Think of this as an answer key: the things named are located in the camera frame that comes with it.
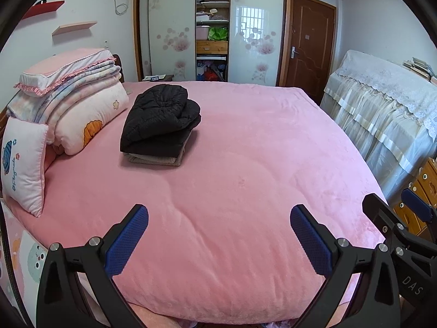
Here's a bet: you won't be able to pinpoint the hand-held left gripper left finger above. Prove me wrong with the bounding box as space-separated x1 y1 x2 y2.
36 204 150 328

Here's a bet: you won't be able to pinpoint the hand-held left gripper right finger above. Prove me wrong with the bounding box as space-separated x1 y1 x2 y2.
290 204 403 328

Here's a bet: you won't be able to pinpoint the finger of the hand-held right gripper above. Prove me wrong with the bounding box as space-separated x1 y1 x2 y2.
362 193 437 265
401 189 437 236

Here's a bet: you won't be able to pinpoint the black puffer jacket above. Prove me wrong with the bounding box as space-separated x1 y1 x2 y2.
119 84 202 158

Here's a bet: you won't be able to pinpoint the wooden chest of drawers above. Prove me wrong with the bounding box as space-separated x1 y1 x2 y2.
392 157 437 236

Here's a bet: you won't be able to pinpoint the folded beige garment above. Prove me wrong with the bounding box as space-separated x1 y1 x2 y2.
123 131 193 167

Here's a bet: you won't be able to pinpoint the pink bed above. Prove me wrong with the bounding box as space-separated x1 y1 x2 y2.
3 80 388 328

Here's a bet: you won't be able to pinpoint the cartoon print bed sheet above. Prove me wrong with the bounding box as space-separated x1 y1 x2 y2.
0 200 48 328

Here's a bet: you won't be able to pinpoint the white lace furniture cover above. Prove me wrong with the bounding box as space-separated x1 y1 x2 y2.
320 49 437 209

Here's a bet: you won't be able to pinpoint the folded cartoon print quilt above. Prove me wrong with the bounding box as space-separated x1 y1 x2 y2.
46 81 130 156

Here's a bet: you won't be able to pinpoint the white printed cushion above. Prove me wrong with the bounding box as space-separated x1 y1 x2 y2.
0 116 50 217

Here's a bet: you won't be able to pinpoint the stack of books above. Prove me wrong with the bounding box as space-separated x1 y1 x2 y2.
402 56 437 86

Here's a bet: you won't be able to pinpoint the striped folded blanket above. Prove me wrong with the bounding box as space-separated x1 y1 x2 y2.
7 60 123 124

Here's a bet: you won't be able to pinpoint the bedside table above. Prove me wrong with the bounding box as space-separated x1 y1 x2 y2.
141 74 175 83

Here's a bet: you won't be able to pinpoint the brown wooden headboard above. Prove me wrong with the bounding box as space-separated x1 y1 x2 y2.
113 54 125 83

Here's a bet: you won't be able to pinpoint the brown wooden door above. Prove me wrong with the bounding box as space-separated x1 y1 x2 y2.
278 0 337 96

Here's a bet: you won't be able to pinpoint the pink ruffled pillow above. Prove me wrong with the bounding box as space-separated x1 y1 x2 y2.
14 48 117 96

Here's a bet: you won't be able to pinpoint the wooden wardrobe drawer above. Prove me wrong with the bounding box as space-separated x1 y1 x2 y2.
196 40 229 55

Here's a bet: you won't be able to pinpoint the floral sliding door wardrobe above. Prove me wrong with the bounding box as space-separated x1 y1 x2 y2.
133 0 291 86

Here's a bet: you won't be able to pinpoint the green bag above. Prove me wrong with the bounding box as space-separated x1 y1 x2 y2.
208 27 229 41

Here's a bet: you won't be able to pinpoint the pink wall shelf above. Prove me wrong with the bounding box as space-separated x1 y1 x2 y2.
51 21 98 36

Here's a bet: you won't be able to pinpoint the red wall shelf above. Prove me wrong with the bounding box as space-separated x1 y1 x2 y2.
22 0 65 19

